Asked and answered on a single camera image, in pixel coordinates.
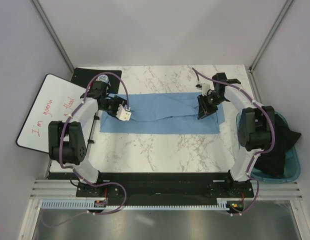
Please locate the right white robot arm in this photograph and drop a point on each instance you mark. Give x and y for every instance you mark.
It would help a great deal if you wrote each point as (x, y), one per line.
(256, 129)

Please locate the black clothes in bin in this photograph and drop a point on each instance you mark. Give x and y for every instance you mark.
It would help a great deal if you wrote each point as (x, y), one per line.
(272, 164)

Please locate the blue white round container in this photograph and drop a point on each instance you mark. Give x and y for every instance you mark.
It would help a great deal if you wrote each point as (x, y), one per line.
(103, 78)

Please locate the white slotted cable duct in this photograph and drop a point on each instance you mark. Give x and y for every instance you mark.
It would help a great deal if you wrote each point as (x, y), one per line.
(90, 204)

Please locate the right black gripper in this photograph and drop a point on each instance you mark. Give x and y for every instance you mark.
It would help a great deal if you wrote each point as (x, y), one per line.
(204, 110)

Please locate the teal plastic bin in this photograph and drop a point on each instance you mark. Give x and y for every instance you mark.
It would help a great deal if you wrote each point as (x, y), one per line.
(292, 168)

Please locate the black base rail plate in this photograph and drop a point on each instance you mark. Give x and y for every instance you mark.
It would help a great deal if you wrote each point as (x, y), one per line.
(122, 188)

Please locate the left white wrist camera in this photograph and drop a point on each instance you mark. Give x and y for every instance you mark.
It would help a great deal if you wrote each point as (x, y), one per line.
(123, 114)

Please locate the light blue long sleeve shirt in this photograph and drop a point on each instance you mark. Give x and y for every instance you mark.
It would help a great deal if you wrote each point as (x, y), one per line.
(164, 114)

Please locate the white dry-erase board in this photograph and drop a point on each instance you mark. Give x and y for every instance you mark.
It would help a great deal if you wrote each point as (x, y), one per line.
(55, 100)

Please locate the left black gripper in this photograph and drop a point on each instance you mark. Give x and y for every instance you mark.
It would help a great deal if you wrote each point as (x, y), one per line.
(118, 100)

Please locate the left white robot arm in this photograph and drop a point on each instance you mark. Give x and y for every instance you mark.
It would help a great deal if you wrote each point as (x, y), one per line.
(66, 141)

